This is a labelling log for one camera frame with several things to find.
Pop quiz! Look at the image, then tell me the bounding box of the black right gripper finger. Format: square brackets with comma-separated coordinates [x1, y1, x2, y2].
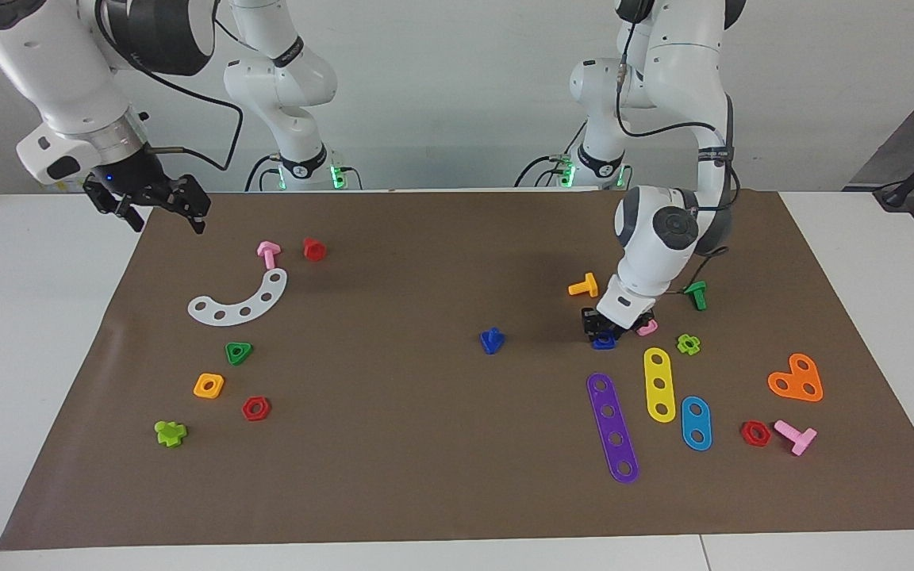
[112, 198, 145, 233]
[175, 178, 212, 235]

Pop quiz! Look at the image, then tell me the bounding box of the yellow three-hole plate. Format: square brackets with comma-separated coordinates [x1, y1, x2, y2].
[643, 347, 677, 423]

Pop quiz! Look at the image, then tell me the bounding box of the purple four-hole plate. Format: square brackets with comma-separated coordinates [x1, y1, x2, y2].
[586, 373, 640, 485]

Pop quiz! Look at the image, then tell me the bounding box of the blue two-hole plate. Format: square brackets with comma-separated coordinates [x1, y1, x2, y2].
[680, 396, 713, 452]

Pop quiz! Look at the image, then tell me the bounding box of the white curved five-hole plate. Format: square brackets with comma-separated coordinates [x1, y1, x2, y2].
[187, 268, 289, 327]

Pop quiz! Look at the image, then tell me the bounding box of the orange angled three-hole plate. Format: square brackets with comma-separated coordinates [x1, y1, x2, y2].
[767, 353, 824, 403]

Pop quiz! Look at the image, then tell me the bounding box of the brown paper table mat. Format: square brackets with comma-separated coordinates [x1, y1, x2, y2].
[0, 189, 914, 551]

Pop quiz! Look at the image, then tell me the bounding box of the black base cable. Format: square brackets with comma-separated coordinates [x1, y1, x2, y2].
[514, 155, 581, 189]
[245, 153, 283, 193]

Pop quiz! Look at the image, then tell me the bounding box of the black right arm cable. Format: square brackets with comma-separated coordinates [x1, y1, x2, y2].
[92, 0, 245, 174]

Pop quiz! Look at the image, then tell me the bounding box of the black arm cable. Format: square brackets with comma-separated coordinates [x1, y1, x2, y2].
[614, 40, 739, 296]
[92, 0, 245, 174]

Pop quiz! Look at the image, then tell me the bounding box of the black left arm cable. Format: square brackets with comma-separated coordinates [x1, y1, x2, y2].
[614, 40, 739, 296]

